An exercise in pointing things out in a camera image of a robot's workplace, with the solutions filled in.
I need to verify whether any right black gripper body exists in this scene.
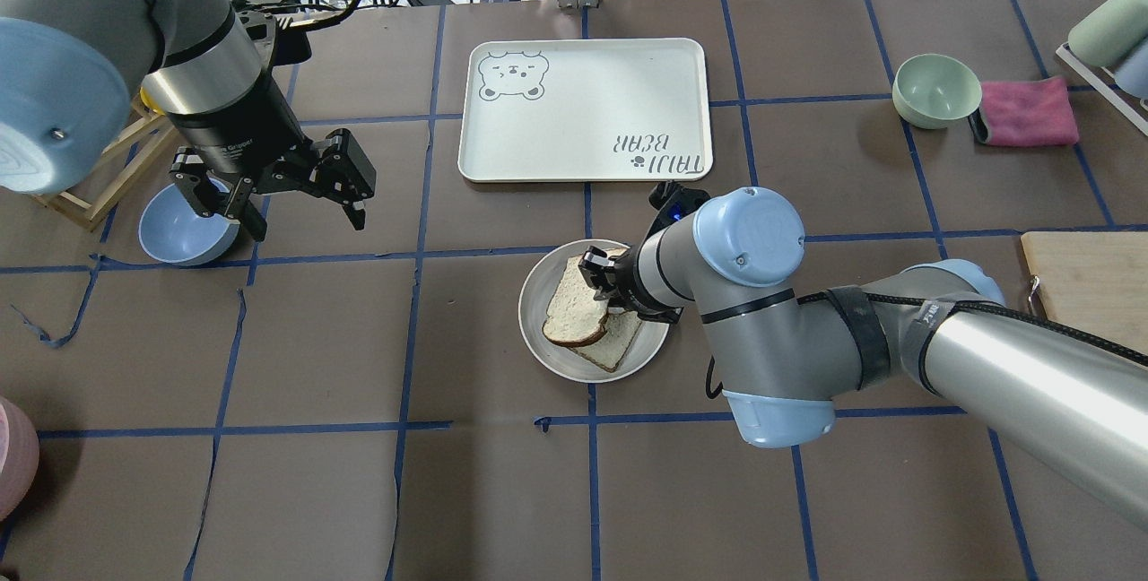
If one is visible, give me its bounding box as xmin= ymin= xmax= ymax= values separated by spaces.
xmin=577 ymin=246 xmax=683 ymax=325

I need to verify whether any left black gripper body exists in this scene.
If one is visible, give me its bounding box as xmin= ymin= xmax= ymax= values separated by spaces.
xmin=169 ymin=73 xmax=377 ymax=216

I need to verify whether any bread slice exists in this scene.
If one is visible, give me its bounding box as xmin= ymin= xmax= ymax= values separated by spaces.
xmin=571 ymin=311 xmax=643 ymax=372
xmin=542 ymin=256 xmax=608 ymax=348

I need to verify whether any white round plate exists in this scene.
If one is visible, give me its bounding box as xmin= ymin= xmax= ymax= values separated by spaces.
xmin=517 ymin=238 xmax=670 ymax=384

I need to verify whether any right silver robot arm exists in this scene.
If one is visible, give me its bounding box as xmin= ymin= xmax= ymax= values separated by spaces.
xmin=577 ymin=183 xmax=1147 ymax=526

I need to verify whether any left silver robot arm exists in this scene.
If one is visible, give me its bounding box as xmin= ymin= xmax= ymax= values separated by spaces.
xmin=1 ymin=0 xmax=377 ymax=240

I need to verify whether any bread slice on plate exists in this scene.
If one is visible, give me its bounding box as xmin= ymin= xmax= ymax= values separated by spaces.
xmin=571 ymin=311 xmax=643 ymax=372

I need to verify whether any blue bowl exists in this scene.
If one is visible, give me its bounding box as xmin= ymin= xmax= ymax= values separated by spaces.
xmin=138 ymin=185 xmax=240 ymax=268

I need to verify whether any wooden rack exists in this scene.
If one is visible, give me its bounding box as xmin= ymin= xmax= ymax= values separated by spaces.
xmin=32 ymin=95 xmax=181 ymax=232

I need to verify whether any white bear tray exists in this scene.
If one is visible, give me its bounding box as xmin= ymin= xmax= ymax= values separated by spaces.
xmin=457 ymin=38 xmax=714 ymax=183

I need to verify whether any pink bowl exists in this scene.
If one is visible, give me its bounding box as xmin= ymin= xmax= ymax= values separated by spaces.
xmin=1 ymin=397 xmax=40 ymax=520

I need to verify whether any green bowl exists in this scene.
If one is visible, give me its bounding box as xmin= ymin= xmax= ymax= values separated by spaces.
xmin=892 ymin=54 xmax=983 ymax=130

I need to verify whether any pink cloth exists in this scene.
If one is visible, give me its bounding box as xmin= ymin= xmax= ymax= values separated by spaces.
xmin=968 ymin=76 xmax=1080 ymax=148

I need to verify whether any wooden cutting board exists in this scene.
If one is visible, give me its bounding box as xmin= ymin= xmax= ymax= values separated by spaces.
xmin=1021 ymin=232 xmax=1147 ymax=353

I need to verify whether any green cup on rack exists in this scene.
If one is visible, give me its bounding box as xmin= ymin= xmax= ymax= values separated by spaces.
xmin=1066 ymin=0 xmax=1147 ymax=65

